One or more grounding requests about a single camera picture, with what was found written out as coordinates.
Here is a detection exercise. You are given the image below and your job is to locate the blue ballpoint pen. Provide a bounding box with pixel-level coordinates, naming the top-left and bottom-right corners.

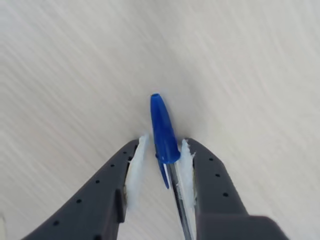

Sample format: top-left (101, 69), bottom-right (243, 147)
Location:
top-left (149, 92), bottom-right (199, 240)

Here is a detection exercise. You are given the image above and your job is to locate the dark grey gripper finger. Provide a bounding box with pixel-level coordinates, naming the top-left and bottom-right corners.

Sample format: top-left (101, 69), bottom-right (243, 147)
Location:
top-left (174, 137), bottom-right (294, 240)
top-left (18, 133), bottom-right (151, 240)

